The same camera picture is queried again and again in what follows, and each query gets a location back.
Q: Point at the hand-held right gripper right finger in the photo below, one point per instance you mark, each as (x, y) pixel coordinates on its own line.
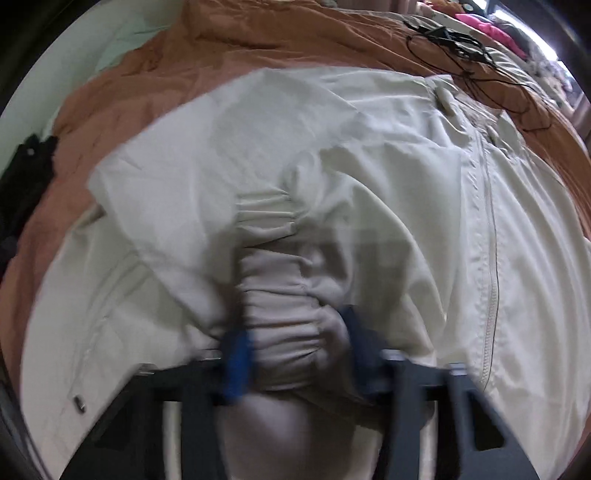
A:
(364, 357)

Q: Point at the black clothes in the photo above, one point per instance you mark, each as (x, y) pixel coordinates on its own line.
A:
(27, 170)

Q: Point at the orange-brown bed sheet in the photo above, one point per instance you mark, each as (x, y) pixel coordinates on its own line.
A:
(207, 46)

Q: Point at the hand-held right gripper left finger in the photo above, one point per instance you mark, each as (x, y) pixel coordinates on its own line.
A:
(236, 364)

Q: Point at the beige blanket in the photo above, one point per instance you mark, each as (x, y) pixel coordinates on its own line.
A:
(505, 62)

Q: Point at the cream zip jacket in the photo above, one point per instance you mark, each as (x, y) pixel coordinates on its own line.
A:
(369, 184)

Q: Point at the pile of mixed clothes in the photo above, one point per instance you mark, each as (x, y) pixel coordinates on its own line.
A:
(547, 60)

